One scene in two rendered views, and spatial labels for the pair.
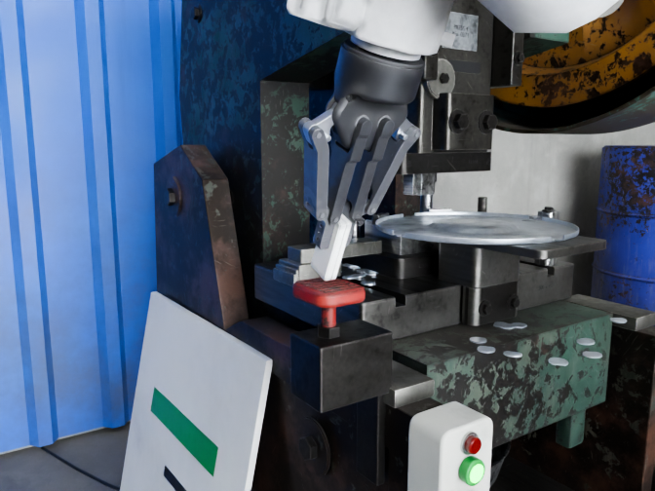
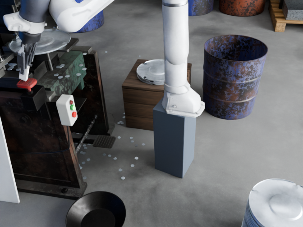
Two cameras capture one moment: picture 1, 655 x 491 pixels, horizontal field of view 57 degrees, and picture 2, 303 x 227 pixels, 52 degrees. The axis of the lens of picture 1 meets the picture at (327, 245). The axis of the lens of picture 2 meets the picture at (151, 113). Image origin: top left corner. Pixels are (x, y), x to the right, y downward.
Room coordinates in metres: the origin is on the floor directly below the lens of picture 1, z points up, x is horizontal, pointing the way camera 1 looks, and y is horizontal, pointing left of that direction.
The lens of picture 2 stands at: (-0.53, 0.37, 1.39)
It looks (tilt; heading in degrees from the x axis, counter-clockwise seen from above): 37 degrees down; 317
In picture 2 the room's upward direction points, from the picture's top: 3 degrees counter-clockwise
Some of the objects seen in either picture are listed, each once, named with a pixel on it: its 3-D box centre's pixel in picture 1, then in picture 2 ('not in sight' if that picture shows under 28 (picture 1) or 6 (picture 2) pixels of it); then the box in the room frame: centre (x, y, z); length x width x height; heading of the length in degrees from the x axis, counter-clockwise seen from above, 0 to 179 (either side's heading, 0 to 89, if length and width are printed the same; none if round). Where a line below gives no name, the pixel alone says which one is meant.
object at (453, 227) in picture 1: (473, 225); (40, 41); (0.88, -0.22, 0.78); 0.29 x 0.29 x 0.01
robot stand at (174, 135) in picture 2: not in sight; (175, 136); (0.36, -0.62, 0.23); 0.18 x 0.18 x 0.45; 18
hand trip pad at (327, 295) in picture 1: (328, 319); (28, 89); (0.62, 0.00, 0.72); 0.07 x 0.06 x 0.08; 34
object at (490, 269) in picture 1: (497, 275); (52, 54); (0.85, -0.24, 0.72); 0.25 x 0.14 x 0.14; 34
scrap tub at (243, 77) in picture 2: not in sight; (231, 77); (0.48, -1.36, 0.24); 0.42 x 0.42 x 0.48
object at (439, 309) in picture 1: (413, 281); (23, 59); (0.99, -0.15, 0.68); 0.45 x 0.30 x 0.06; 124
